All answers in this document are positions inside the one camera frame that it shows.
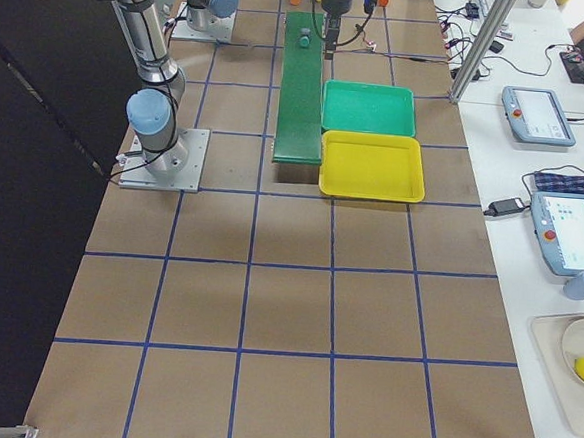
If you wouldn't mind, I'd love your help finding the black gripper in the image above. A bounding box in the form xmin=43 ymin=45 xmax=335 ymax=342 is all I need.
xmin=321 ymin=0 xmax=352 ymax=37

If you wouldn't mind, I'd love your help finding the green push button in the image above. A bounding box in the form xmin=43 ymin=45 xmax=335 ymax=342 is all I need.
xmin=297 ymin=27 xmax=312 ymax=49

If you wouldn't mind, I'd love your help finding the green plastic tray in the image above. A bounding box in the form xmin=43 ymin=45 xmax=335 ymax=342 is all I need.
xmin=321 ymin=79 xmax=417 ymax=137

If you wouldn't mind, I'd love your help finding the green conveyor belt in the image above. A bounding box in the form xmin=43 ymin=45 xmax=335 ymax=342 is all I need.
xmin=272 ymin=11 xmax=323 ymax=166

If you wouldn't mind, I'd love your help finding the yellow plastic tray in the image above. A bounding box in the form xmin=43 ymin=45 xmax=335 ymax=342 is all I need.
xmin=318 ymin=130 xmax=425 ymax=203

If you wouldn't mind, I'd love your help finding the upper teach pendant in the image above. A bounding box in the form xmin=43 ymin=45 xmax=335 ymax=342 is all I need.
xmin=501 ymin=86 xmax=576 ymax=148

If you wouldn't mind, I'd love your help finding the teach pendant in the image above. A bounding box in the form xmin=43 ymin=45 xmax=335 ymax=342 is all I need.
xmin=530 ymin=191 xmax=584 ymax=277
xmin=501 ymin=86 xmax=576 ymax=148

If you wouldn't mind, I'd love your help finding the black power adapter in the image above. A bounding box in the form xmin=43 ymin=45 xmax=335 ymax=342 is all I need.
xmin=483 ymin=197 xmax=530 ymax=218

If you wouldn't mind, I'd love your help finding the blue plaid cloth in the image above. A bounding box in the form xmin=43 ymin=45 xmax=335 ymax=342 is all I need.
xmin=533 ymin=172 xmax=584 ymax=194

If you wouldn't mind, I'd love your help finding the lower teach pendant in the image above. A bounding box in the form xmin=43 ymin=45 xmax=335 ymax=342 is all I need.
xmin=530 ymin=191 xmax=584 ymax=277

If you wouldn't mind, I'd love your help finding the beige bowl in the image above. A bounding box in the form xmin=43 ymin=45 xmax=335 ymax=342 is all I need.
xmin=561 ymin=318 xmax=584 ymax=385

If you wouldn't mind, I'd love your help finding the beige serving tray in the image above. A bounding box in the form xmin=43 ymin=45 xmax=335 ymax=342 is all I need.
xmin=530 ymin=313 xmax=584 ymax=438

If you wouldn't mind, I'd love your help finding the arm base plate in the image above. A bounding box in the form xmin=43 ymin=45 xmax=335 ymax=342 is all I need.
xmin=118 ymin=128 xmax=211 ymax=193
xmin=171 ymin=1 xmax=236 ymax=44

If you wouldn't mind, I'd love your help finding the aluminium frame post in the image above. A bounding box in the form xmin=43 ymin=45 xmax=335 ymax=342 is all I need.
xmin=449 ymin=0 xmax=516 ymax=104

